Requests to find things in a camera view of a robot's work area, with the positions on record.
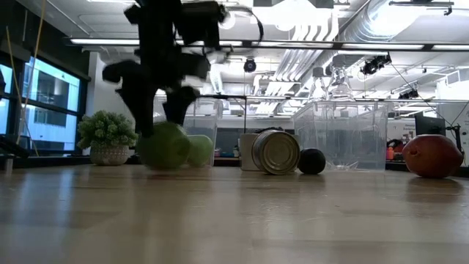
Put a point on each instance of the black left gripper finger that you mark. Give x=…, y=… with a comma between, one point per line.
x=141, y=110
x=179, y=102

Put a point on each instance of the green apple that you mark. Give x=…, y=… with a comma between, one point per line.
x=201, y=150
x=165, y=150

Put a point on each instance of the blue label tin can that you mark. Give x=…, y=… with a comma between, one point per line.
x=275, y=152

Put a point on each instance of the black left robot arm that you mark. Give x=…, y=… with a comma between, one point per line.
x=159, y=25

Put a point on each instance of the clear plastic bin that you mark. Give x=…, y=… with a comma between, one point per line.
x=210, y=113
x=340, y=135

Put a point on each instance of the green potted plant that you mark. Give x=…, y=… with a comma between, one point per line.
x=106, y=128

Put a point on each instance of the black ceiling spotlight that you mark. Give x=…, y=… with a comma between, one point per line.
x=250, y=65

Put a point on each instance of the grey plastic bin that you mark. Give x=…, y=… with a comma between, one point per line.
x=245, y=154

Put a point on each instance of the black plum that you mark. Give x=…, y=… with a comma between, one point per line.
x=310, y=161

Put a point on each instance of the black spotlight cluster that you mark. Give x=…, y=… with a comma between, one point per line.
x=373, y=65

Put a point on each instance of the long ceiling light strip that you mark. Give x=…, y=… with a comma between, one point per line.
x=384, y=46

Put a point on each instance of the small black spotlight pair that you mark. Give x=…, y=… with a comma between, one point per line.
x=408, y=94

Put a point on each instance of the black monitor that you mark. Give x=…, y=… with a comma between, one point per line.
x=430, y=125

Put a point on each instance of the red orange mango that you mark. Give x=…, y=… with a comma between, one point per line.
x=432, y=155

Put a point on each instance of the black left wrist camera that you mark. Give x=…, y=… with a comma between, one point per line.
x=199, y=22

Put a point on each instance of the silver ventilation duct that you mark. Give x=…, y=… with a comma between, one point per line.
x=381, y=18

